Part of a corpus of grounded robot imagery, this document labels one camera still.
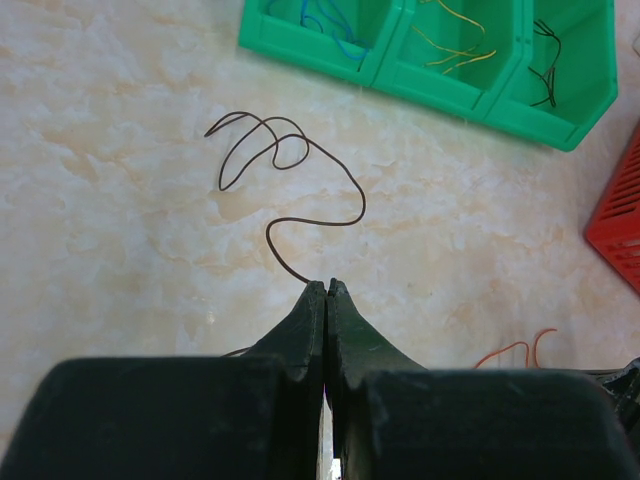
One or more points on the green six-compartment tray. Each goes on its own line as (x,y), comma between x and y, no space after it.
(544,71)

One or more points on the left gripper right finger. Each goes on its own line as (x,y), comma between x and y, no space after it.
(395,419)

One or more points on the red plastic basket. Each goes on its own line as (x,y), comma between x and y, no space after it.
(613,229)

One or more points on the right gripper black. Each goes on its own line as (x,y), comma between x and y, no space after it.
(622,386)

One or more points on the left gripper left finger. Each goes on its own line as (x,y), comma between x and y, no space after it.
(252,416)

